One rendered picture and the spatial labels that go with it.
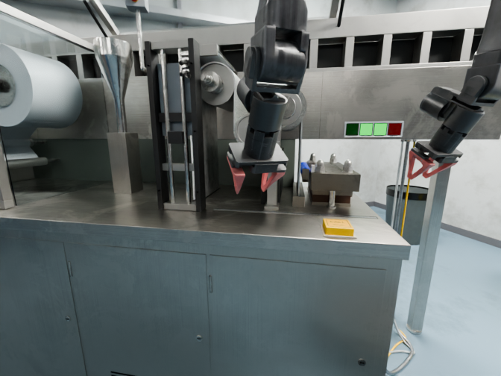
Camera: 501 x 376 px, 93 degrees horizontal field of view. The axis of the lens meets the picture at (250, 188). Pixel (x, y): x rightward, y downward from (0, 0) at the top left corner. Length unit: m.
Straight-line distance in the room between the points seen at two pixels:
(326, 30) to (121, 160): 1.07
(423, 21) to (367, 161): 3.08
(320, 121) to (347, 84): 0.19
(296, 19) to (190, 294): 0.74
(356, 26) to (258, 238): 1.01
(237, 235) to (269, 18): 0.48
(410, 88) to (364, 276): 0.87
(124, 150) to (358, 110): 1.06
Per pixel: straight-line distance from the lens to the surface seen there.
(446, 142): 0.76
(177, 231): 0.71
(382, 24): 1.34
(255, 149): 0.42
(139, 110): 1.46
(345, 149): 3.96
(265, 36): 0.37
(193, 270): 0.78
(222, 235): 0.67
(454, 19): 1.44
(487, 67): 0.73
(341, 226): 0.68
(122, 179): 1.21
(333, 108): 1.23
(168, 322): 0.93
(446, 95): 0.78
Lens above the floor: 1.15
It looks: 12 degrees down
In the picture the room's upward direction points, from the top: straight up
